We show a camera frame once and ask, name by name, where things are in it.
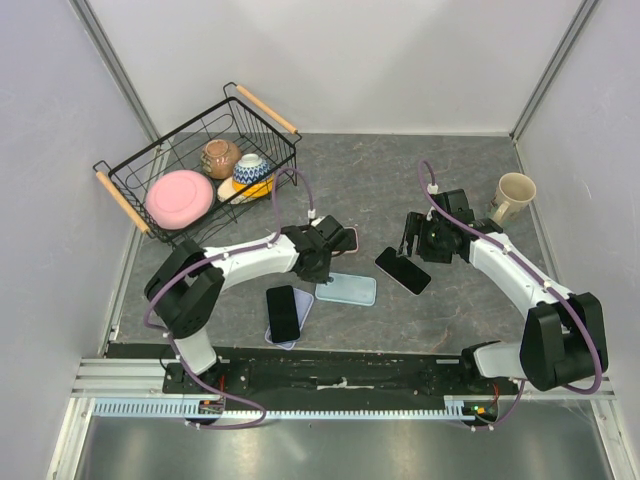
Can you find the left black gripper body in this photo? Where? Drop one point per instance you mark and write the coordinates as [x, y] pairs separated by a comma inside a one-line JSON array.
[[322, 267]]

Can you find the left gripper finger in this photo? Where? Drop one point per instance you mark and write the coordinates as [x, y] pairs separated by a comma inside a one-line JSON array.
[[340, 250], [322, 278]]

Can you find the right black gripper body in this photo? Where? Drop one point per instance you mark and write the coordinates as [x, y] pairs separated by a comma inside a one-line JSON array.
[[433, 245]]

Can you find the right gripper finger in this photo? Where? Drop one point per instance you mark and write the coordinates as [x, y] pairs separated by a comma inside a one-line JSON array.
[[413, 223], [405, 248]]

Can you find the teal edged phone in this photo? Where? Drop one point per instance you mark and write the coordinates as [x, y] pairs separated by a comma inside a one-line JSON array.
[[350, 239]]

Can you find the light blue phone case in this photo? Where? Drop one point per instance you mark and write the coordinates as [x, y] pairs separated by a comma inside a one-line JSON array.
[[348, 289]]

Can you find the pink edged black phone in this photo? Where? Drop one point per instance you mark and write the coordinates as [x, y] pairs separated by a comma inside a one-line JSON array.
[[403, 271]]

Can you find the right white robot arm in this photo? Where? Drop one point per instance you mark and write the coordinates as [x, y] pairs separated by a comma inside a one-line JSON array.
[[563, 342]]

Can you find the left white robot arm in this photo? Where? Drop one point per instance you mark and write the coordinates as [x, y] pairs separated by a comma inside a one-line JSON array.
[[185, 289]]

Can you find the lavender phone case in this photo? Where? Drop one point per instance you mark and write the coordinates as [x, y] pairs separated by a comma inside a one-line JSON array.
[[304, 302]]

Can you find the blue edged black phone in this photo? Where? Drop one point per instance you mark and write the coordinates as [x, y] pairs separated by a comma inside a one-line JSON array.
[[282, 314]]

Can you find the cream mug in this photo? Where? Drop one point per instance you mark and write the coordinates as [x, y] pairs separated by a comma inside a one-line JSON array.
[[514, 192]]

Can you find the blue patterned bowl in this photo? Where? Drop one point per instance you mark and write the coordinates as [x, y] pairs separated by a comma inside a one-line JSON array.
[[251, 168]]

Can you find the brown ceramic bowl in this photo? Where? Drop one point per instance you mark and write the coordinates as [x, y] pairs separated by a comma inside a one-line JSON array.
[[219, 157]]

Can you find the pink plate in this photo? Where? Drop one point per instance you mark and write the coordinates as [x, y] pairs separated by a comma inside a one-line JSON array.
[[179, 198]]

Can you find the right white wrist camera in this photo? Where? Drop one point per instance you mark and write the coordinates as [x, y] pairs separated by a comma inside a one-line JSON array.
[[431, 191]]

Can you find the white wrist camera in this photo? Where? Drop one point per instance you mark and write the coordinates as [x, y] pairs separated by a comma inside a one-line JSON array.
[[319, 222], [431, 191]]

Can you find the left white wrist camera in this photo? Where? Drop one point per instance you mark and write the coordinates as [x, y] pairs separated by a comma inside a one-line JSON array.
[[319, 222]]

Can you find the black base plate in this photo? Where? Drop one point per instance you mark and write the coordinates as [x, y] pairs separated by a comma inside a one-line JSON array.
[[305, 380]]

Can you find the black wire basket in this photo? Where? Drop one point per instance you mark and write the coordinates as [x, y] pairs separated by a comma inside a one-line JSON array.
[[241, 118]]

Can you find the grey cable duct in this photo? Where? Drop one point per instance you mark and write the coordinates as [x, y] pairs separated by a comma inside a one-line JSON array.
[[179, 408]]

